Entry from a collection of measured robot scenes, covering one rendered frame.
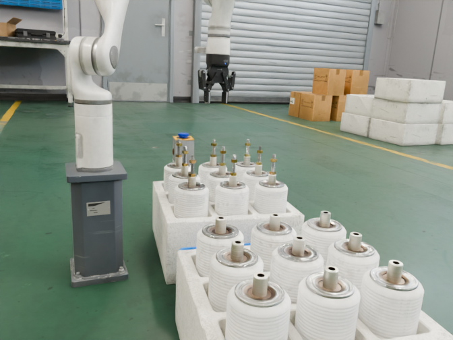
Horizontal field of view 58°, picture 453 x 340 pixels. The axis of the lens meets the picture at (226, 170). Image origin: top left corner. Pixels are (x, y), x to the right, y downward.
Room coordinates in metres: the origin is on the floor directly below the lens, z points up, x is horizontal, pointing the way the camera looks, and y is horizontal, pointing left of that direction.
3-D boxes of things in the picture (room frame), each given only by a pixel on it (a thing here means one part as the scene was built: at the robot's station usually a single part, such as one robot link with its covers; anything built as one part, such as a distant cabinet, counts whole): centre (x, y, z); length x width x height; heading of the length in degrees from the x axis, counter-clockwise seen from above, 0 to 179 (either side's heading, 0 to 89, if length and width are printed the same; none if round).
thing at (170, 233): (1.23, 0.01, 0.09); 0.39 x 0.39 x 0.18; 16
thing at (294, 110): (5.22, -0.94, 0.15); 0.30 x 0.24 x 0.30; 112
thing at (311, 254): (0.70, -0.14, 0.25); 0.08 x 0.08 x 0.01
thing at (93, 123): (1.05, 0.35, 0.39); 0.09 x 0.09 x 0.17; 23
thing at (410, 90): (3.63, -1.54, 0.45); 0.39 x 0.39 x 0.18; 23
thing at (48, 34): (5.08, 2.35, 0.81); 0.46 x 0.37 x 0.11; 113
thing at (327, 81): (4.96, -1.15, 0.45); 0.30 x 0.24 x 0.30; 25
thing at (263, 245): (0.81, -0.11, 0.16); 0.10 x 0.10 x 0.18
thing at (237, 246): (0.67, -0.03, 0.26); 0.02 x 0.02 x 0.03
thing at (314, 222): (0.84, -0.22, 0.25); 0.08 x 0.08 x 0.01
